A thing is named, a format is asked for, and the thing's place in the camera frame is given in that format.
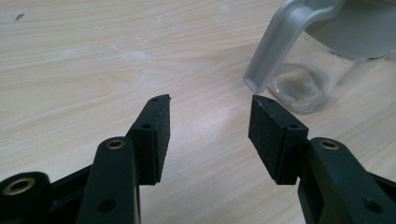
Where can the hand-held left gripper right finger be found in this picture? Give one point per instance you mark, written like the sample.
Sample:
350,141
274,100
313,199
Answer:
274,146

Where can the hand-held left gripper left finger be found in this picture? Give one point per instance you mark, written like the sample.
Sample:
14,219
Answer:
149,146

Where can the clear pitcher with grey lid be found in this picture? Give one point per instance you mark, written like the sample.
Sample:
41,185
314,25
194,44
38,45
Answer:
280,46

